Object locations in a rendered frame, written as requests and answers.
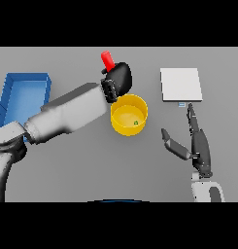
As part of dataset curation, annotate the pale square scale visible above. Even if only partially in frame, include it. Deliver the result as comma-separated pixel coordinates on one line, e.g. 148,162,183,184
159,67,204,108

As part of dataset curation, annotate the red beaker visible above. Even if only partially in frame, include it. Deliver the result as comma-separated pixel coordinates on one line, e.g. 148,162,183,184
100,50,117,73

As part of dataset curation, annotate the blue tray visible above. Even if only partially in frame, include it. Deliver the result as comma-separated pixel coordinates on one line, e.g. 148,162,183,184
0,72,52,143

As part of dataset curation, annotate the yellow bowl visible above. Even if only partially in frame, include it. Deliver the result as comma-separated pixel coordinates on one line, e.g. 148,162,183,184
110,93,149,137

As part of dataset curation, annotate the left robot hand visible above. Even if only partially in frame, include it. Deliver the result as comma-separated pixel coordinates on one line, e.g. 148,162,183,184
100,61,133,104

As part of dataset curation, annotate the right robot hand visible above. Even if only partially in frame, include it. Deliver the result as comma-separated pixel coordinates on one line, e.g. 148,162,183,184
160,102,214,180

